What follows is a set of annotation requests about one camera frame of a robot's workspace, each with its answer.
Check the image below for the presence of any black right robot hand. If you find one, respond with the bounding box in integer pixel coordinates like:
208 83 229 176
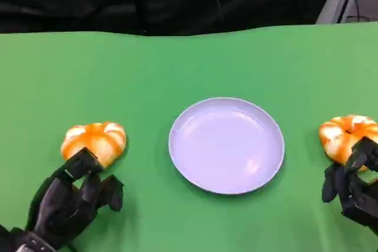
321 136 378 235

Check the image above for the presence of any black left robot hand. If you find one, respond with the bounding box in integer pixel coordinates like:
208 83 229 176
25 147 125 250

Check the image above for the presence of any orange white toy bread roll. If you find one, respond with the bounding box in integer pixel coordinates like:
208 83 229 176
60 121 127 168
318 114 378 173

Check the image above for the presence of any lilac plate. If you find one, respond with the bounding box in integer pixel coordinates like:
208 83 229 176
168 97 286 195

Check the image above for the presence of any green table cloth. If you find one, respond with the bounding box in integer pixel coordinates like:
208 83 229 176
0 21 378 252

